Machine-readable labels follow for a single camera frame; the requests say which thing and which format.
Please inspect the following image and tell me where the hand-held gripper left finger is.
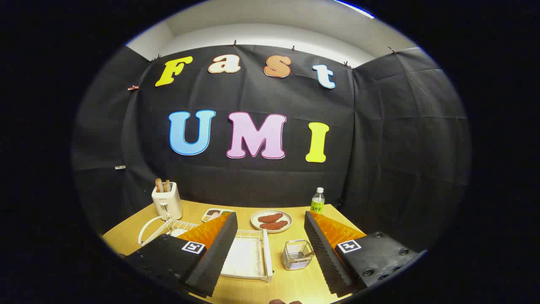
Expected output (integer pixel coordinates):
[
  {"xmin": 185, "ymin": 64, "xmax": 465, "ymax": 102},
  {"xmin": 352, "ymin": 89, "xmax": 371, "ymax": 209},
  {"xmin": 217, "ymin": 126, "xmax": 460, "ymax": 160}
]
[{"xmin": 124, "ymin": 211, "xmax": 239, "ymax": 298}]

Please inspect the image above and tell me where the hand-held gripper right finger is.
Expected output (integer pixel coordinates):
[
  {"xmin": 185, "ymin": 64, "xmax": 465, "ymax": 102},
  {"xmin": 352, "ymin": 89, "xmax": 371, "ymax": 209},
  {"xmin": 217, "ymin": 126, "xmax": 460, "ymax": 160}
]
[{"xmin": 304, "ymin": 210, "xmax": 427, "ymax": 297}]

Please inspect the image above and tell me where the white wire dish rack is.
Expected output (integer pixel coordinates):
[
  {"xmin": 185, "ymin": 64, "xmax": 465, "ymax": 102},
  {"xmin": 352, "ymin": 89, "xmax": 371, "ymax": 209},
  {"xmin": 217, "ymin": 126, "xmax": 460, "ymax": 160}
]
[{"xmin": 138, "ymin": 214, "xmax": 274, "ymax": 282}]

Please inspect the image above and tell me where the silver wire basket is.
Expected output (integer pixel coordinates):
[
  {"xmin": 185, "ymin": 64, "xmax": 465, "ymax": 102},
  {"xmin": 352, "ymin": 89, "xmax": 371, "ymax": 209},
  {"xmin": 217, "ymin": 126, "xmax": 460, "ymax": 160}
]
[{"xmin": 283, "ymin": 239, "xmax": 315, "ymax": 271}]

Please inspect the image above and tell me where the white plate with meat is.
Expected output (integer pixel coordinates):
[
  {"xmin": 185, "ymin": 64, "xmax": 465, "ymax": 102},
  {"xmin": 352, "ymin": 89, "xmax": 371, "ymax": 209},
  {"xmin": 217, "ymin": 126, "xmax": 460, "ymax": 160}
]
[{"xmin": 251, "ymin": 210, "xmax": 293, "ymax": 233}]

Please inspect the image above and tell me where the white compartment tray with grains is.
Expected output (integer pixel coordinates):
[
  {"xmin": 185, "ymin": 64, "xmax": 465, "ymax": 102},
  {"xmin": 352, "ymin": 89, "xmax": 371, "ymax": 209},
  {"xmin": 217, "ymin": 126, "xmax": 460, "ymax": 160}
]
[{"xmin": 201, "ymin": 208, "xmax": 235, "ymax": 223}]

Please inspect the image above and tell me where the green label drink bottle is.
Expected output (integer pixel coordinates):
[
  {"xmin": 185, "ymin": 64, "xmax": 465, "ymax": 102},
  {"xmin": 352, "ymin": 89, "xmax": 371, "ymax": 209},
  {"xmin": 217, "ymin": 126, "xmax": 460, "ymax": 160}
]
[{"xmin": 310, "ymin": 187, "xmax": 325, "ymax": 215}]

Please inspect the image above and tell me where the white toaster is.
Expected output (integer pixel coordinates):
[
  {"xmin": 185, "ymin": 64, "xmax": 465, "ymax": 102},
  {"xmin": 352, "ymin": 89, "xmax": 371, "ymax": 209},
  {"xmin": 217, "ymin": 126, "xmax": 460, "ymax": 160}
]
[{"xmin": 151, "ymin": 182, "xmax": 183, "ymax": 220}]

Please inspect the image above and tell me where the black backdrop cloth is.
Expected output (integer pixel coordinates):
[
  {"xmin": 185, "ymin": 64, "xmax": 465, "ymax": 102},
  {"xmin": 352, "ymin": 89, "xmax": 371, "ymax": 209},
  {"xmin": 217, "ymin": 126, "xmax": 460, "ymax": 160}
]
[{"xmin": 72, "ymin": 40, "xmax": 471, "ymax": 254}]

